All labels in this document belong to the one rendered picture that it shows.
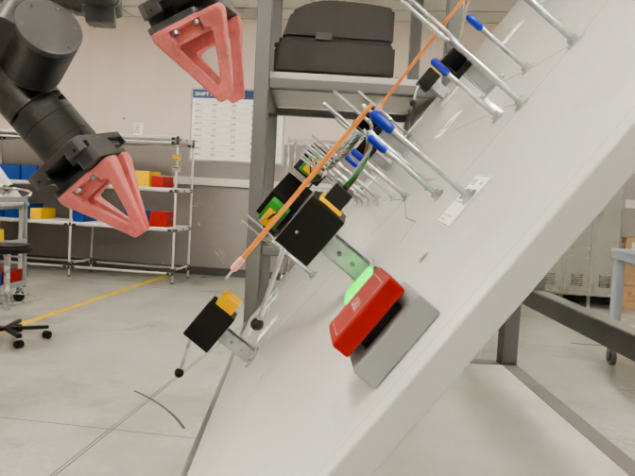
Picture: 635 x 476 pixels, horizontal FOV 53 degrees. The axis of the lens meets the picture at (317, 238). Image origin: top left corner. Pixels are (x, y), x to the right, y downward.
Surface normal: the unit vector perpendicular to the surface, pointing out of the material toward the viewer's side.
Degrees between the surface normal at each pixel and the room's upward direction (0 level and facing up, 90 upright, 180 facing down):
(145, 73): 90
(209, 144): 90
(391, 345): 90
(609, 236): 90
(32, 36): 61
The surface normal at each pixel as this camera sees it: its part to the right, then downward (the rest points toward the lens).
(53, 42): 0.59, -0.40
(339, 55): 0.06, 0.07
